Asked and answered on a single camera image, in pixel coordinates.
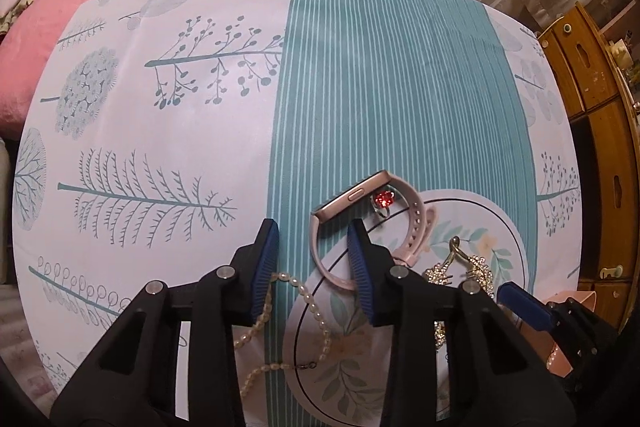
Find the pink smart watch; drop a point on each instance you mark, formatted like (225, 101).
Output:
(350, 199)

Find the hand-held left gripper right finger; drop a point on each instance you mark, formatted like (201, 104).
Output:
(362, 277)

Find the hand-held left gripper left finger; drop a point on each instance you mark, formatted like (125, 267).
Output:
(262, 267)

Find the wooden cabinet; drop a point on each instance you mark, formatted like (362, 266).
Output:
(610, 157)

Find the pink jewelry box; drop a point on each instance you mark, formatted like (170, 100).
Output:
(560, 357)

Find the gold rhinestone earring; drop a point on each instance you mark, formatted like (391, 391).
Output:
(439, 274)
(481, 271)

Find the leaf print bed sheet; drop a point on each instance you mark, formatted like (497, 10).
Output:
(200, 107)

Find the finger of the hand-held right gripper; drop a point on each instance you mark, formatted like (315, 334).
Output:
(522, 307)

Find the small cream figurine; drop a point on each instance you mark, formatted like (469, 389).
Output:
(620, 52)

